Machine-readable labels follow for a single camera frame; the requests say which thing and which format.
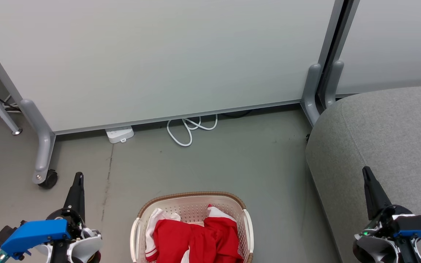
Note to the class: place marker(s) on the grey fabric sofa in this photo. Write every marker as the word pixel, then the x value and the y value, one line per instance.
pixel 397 128

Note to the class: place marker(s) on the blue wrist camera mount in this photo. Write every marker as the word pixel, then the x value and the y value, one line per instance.
pixel 420 226
pixel 35 233

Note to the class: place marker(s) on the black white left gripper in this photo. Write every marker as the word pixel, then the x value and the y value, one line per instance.
pixel 84 246

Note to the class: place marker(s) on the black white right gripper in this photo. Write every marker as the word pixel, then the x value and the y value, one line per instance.
pixel 382 223

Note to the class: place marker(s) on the cream plastic laundry basket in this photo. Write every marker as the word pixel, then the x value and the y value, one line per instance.
pixel 196 210

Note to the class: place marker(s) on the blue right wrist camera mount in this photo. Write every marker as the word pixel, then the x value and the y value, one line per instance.
pixel 420 226

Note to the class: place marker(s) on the large white partition panel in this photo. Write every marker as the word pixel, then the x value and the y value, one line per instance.
pixel 159 54

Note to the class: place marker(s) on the red garment with white sleeve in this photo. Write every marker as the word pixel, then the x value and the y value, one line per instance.
pixel 170 237

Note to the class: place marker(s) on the short grey partition foot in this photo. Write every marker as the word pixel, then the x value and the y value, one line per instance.
pixel 311 91
pixel 333 84

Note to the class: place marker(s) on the grey partition foot with caster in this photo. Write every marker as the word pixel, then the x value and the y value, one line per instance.
pixel 43 146

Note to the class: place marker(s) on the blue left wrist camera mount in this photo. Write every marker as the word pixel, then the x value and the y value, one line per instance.
pixel 35 233

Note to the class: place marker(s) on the black caster wheel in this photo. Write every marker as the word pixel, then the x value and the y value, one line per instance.
pixel 49 179

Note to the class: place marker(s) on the narrow white partition panel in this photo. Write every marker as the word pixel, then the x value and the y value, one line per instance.
pixel 397 40

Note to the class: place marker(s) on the white power strip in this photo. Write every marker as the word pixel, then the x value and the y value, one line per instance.
pixel 120 134

